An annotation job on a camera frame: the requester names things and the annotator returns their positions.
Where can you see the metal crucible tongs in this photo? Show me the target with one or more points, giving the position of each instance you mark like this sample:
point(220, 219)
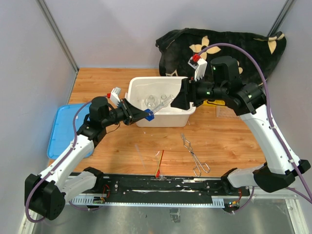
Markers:
point(199, 166)

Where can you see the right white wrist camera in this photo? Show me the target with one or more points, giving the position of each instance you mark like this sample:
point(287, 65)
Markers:
point(199, 65)

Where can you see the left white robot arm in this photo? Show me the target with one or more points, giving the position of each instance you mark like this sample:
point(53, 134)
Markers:
point(47, 193)

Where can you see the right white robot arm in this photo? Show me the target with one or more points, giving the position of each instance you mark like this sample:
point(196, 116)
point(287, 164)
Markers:
point(248, 101)

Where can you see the yellow test tube rack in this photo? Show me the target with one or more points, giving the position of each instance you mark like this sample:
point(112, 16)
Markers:
point(214, 103)

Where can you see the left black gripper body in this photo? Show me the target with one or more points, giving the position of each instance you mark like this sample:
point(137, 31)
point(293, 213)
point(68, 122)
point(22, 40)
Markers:
point(116, 115)

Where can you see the small glass beaker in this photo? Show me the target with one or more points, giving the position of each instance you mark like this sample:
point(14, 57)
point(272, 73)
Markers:
point(164, 100)

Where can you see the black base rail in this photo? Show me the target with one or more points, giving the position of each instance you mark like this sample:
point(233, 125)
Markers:
point(147, 190)

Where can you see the glass conical flask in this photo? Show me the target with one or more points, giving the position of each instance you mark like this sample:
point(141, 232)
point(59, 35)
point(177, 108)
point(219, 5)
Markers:
point(151, 102)

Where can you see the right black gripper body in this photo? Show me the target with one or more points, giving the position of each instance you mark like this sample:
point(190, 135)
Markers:
point(202, 90)

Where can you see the black floral blanket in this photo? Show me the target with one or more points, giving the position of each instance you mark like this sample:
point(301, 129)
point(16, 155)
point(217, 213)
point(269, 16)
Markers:
point(177, 47)

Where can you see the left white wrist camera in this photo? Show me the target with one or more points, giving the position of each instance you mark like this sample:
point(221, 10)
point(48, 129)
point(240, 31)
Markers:
point(114, 96)

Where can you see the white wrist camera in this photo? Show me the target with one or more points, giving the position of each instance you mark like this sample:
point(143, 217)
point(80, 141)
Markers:
point(114, 96)
point(199, 65)

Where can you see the blue plastic lid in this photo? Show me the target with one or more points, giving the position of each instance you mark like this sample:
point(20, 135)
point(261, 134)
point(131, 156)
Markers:
point(62, 131)

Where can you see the clear plastic pipette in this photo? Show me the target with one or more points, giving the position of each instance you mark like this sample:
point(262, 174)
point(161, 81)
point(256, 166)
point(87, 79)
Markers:
point(140, 156)

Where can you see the white plastic bin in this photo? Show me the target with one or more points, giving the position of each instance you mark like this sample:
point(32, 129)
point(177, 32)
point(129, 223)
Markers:
point(141, 87)

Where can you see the clear plastic tube rack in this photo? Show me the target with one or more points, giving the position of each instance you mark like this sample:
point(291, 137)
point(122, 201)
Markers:
point(225, 112)

